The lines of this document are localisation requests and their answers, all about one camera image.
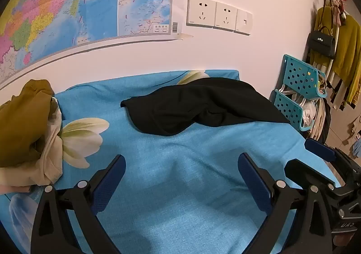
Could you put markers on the black handbag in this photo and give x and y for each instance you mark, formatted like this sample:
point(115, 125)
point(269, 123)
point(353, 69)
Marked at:
point(321, 18)
point(321, 42)

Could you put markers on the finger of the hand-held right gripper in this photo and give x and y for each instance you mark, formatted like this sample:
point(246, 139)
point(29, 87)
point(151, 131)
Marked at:
point(320, 149)
point(301, 171)

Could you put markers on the beige hanging clothes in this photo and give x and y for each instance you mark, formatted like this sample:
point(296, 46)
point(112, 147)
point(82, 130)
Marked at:
point(337, 87)

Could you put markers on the clear tape strip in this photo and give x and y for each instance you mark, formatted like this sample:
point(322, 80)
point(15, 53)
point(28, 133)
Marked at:
point(184, 36)

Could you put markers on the beige garment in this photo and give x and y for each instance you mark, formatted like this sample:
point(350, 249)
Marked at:
point(52, 158)

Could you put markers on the pale crumpled clothes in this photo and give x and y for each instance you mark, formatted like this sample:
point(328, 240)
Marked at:
point(308, 110)

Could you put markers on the colourful wall map poster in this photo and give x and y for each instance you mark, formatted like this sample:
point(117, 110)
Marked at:
point(56, 3)

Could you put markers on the black garment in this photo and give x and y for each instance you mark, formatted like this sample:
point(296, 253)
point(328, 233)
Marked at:
point(197, 107)

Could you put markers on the olive green garment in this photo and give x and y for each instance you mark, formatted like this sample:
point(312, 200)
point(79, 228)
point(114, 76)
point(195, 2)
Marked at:
point(22, 130)

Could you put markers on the red and white scarf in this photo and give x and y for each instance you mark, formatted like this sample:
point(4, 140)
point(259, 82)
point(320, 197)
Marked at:
point(338, 7)

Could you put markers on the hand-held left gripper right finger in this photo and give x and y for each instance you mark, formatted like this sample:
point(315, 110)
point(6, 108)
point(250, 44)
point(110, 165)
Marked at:
point(253, 183)

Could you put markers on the mustard yellow sweater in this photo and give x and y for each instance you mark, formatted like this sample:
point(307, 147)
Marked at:
point(349, 51)

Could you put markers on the blue floral bedsheet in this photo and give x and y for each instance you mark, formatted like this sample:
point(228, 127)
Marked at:
point(183, 147)

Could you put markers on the white wall socket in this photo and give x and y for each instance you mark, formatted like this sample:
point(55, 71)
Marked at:
point(225, 16)
point(200, 11)

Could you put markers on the teal plastic storage rack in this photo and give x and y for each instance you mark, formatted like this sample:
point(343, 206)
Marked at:
point(296, 73)

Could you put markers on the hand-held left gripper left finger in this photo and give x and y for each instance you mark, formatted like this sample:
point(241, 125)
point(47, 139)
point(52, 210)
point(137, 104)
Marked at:
point(110, 183)

